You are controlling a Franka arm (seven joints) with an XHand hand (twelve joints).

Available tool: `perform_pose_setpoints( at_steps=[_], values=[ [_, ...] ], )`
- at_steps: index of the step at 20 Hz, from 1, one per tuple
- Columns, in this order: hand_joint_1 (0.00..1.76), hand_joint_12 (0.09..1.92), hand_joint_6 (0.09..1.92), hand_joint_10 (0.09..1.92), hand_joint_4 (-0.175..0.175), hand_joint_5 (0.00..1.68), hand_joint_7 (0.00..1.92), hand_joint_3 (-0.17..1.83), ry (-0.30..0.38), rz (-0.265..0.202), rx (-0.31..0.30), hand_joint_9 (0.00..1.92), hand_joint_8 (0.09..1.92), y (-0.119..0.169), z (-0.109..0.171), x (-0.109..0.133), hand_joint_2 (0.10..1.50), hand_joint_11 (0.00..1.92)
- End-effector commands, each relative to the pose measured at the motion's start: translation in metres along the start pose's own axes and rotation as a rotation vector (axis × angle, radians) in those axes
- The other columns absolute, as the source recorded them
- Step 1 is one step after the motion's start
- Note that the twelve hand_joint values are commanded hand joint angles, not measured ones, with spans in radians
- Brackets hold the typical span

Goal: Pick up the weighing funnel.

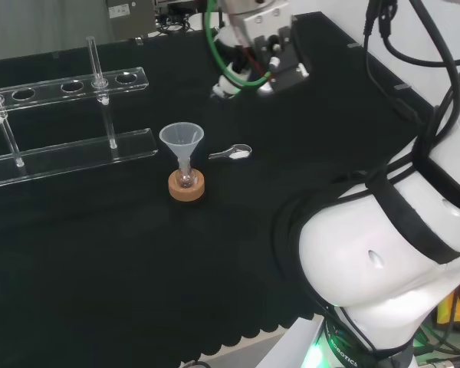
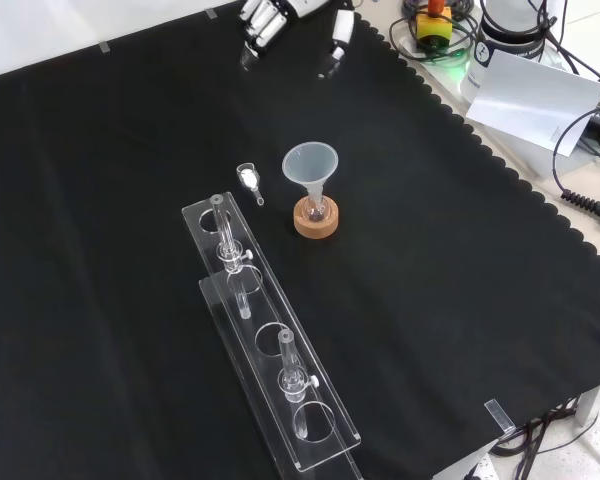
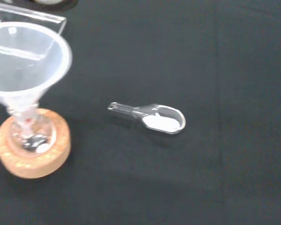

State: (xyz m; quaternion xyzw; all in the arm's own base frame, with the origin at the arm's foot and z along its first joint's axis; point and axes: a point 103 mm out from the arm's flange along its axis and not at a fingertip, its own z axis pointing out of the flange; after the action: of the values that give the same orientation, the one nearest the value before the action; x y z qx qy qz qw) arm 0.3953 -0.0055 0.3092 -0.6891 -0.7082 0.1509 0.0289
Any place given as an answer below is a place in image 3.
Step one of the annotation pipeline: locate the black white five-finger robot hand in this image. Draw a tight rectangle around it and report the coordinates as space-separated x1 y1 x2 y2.
29 0 79 12

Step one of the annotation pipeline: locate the black bench cloth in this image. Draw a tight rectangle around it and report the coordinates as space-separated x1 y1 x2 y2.
0 0 281 225

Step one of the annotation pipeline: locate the cork ring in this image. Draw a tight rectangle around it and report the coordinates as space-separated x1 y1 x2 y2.
0 108 72 180

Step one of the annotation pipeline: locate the clear acrylic funnel stand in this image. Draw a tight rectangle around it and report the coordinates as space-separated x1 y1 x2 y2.
0 2 67 62

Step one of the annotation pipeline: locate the clear round-bottom flask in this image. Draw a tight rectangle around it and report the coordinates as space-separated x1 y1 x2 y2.
8 106 55 154

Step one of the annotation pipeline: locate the translucent plastic funnel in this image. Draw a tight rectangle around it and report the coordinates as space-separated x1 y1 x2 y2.
0 21 74 117

